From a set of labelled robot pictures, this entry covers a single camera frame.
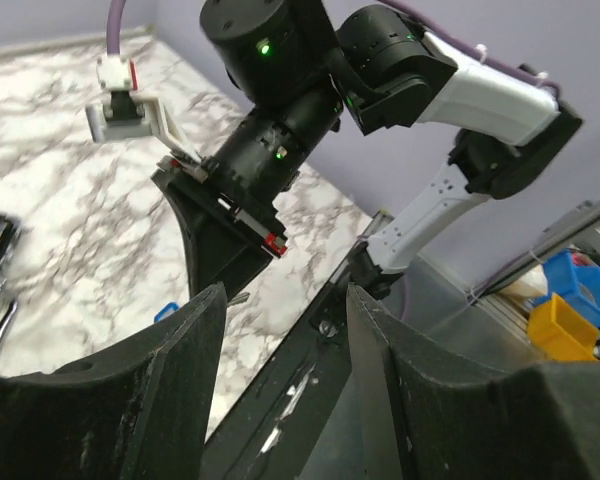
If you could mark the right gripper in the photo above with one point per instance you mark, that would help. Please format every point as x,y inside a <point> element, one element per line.
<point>228,236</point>

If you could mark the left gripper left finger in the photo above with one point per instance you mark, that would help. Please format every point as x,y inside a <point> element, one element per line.
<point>138,409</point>

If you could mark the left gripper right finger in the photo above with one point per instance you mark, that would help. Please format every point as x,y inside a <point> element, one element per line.
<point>428,413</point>

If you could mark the blue key tag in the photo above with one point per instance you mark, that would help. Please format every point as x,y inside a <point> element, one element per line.
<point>166,311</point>

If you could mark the silver key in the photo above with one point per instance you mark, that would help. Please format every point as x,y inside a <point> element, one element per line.
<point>238,299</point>

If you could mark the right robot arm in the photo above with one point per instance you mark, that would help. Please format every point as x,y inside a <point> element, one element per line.
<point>387,67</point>

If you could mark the yellow storage bin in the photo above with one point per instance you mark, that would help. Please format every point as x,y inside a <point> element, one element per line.
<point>561,332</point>

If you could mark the blue storage bin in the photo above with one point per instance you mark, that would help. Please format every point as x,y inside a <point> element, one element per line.
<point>578,286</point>

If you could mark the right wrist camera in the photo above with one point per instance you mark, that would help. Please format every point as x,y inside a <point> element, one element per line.
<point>128,113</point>

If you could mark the aluminium frame rail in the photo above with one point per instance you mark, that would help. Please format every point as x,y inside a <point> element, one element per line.
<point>495,258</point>

